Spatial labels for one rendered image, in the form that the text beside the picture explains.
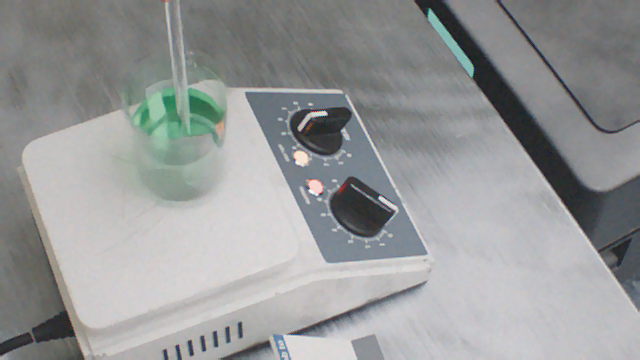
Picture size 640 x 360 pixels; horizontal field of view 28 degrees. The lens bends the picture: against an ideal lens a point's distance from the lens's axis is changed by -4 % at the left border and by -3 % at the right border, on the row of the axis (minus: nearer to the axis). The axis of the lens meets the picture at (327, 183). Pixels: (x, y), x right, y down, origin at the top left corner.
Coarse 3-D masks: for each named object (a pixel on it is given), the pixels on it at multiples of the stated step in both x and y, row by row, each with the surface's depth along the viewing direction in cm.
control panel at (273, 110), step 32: (256, 96) 75; (288, 96) 77; (320, 96) 78; (288, 128) 75; (352, 128) 78; (288, 160) 73; (320, 160) 75; (352, 160) 76; (320, 192) 73; (384, 192) 76; (320, 224) 71; (352, 256) 71; (384, 256) 72
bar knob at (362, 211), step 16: (336, 192) 73; (352, 192) 72; (368, 192) 72; (336, 208) 72; (352, 208) 73; (368, 208) 72; (384, 208) 72; (352, 224) 72; (368, 224) 73; (384, 224) 73
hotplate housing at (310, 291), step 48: (240, 96) 75; (288, 192) 72; (240, 288) 68; (288, 288) 69; (336, 288) 71; (384, 288) 74; (48, 336) 71; (96, 336) 67; (144, 336) 67; (192, 336) 69; (240, 336) 71
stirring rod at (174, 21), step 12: (168, 12) 56; (168, 24) 57; (180, 24) 57; (168, 36) 58; (180, 36) 58; (180, 48) 59; (180, 60) 59; (180, 72) 60; (180, 84) 61; (180, 96) 62; (180, 108) 63; (180, 120) 64; (180, 132) 65
